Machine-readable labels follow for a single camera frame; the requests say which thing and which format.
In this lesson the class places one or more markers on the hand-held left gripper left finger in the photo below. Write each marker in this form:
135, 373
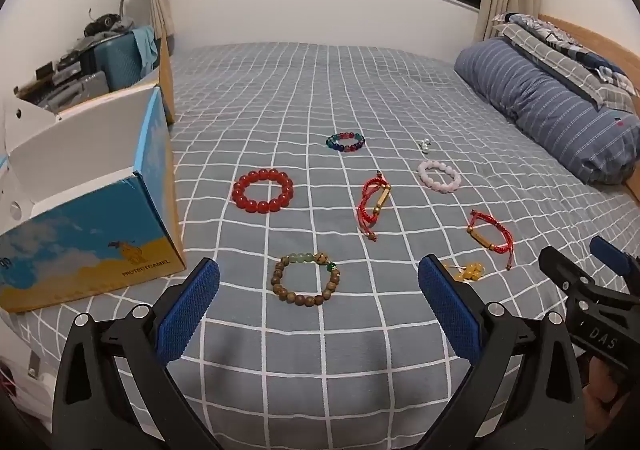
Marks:
190, 310

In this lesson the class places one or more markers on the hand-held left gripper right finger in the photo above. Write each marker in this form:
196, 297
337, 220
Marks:
450, 310

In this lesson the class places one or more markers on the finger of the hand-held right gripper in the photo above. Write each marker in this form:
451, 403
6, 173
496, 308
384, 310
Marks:
612, 257
562, 272

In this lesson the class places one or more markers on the white cardboard box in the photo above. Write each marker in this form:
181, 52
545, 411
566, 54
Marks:
75, 240

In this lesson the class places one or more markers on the person's right hand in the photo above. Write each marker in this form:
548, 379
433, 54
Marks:
602, 395

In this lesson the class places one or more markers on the small silver ornament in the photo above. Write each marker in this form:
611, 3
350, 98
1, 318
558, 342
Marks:
424, 145

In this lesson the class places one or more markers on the blue striped pillow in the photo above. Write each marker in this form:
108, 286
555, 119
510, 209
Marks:
540, 95

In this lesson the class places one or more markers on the clear plastic bag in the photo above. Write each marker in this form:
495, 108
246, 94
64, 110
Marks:
20, 395

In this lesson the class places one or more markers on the folded plaid blanket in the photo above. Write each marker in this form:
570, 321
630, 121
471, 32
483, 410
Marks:
550, 40

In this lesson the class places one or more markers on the grey suitcase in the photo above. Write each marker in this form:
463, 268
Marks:
85, 85

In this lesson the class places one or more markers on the teal suitcase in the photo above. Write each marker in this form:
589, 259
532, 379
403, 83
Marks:
117, 63

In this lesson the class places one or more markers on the teal cloth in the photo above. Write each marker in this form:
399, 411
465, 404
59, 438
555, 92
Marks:
145, 45

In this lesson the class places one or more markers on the stack of flat boxes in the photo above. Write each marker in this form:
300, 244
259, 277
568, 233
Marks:
60, 63

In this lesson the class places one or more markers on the black bag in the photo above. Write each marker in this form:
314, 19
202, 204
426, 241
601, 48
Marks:
102, 23

